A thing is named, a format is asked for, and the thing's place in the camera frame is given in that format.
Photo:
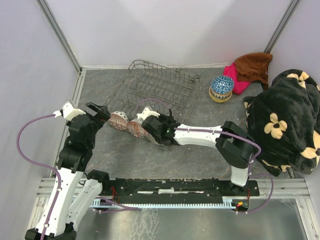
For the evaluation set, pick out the blue triangle pattern bowl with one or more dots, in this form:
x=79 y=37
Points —
x=222 y=84

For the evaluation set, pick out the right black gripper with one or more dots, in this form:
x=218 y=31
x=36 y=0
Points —
x=169 y=118

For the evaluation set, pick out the brown cloth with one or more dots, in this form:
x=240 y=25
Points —
x=253 y=67

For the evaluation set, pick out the grey wire dish rack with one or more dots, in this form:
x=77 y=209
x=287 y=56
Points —
x=165 y=90

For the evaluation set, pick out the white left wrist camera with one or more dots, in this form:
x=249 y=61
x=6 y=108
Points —
x=68 y=111

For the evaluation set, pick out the grey hexagon pattern bowl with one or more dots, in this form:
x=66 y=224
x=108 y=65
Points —
x=152 y=139

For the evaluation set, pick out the light blue cable duct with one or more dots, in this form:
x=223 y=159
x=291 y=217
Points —
x=227 y=203

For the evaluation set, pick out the pink cloth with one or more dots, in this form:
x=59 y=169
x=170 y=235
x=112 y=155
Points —
x=239 y=86

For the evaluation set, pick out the red geometric pattern bowl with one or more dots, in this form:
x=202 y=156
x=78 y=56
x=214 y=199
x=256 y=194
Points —
x=136 y=129

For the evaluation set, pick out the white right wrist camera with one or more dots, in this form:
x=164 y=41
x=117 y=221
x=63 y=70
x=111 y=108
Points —
x=147 y=112

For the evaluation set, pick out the red diamond pattern bowl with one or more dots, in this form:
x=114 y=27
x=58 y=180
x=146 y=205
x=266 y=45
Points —
x=118 y=120

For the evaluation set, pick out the cream bowl orange rim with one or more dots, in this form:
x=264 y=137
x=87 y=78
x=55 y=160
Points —
x=220 y=96

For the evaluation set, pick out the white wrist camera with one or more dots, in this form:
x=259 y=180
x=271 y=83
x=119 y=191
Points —
x=68 y=111
x=147 y=112

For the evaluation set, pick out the yellow rim blue pattern bowl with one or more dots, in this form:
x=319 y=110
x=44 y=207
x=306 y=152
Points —
x=220 y=100

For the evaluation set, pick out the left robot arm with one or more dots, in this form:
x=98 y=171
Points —
x=64 y=212

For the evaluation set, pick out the black flower blanket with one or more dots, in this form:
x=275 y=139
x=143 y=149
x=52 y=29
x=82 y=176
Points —
x=284 y=121

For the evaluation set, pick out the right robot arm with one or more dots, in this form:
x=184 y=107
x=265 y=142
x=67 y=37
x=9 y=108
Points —
x=235 y=145

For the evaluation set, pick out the black base bar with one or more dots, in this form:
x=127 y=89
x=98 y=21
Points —
x=170 y=190

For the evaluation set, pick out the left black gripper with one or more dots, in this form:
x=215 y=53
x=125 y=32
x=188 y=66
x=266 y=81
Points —
x=102 y=115

